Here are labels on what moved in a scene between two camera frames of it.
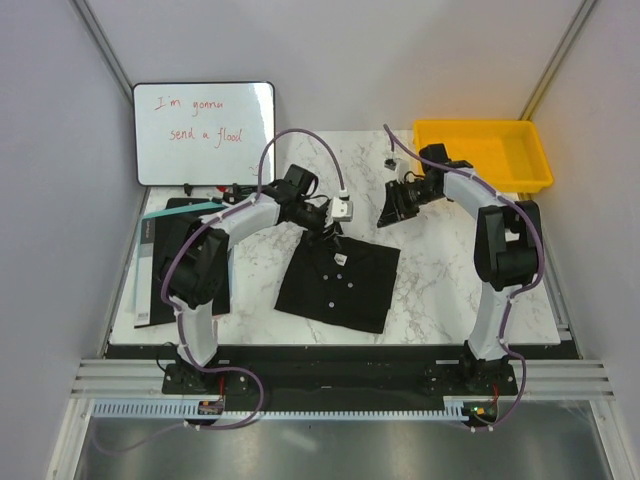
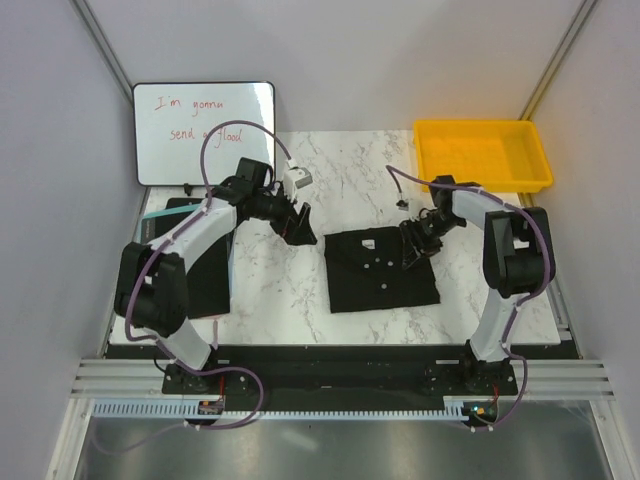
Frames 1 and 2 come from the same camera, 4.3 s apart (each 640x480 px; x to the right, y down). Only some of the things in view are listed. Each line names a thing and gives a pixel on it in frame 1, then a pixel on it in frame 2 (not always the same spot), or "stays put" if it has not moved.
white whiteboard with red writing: (204, 133) stays put
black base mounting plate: (343, 373) stays put
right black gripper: (395, 207) -> (414, 249)
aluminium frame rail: (552, 379) stays put
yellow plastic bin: (506, 154) stays put
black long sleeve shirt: (341, 280) -> (364, 271)
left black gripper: (333, 229) -> (297, 231)
